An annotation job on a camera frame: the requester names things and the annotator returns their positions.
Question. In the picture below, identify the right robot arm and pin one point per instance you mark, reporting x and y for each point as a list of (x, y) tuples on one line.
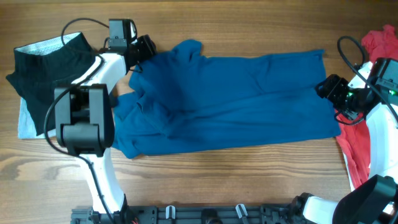
[(366, 204)]

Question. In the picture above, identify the red printed t-shirt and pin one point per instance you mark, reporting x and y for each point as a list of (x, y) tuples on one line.
[(354, 140)]

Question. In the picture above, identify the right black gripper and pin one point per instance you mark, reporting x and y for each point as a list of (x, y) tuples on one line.
[(331, 87)]

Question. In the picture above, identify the light grey folded garment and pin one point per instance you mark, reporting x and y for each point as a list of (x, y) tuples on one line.
[(26, 128)]

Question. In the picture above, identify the black folded shorts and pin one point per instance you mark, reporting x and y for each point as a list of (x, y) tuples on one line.
[(42, 66)]

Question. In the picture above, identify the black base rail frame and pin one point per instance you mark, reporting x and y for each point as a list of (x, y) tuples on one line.
[(264, 214)]

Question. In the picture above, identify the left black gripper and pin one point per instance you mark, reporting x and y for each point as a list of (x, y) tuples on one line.
[(146, 45)]

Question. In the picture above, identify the blue t-shirt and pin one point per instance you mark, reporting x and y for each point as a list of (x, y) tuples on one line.
[(183, 101)]

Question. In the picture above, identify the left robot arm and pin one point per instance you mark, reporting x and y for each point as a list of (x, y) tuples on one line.
[(84, 120)]

